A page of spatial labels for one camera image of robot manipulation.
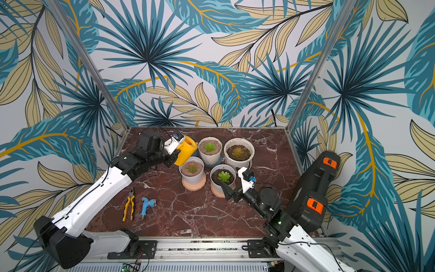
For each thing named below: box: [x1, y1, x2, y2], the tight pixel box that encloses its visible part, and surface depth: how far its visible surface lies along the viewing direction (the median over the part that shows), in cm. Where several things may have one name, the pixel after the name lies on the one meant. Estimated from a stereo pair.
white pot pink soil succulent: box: [178, 156, 207, 191], surface depth 91 cm
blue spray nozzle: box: [140, 197, 158, 220], surface depth 85 cm
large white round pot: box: [223, 137, 256, 170], surface depth 96 cm
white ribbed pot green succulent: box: [198, 136, 223, 167], surface depth 97 cm
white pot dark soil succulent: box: [209, 163, 237, 198], surface depth 88 cm
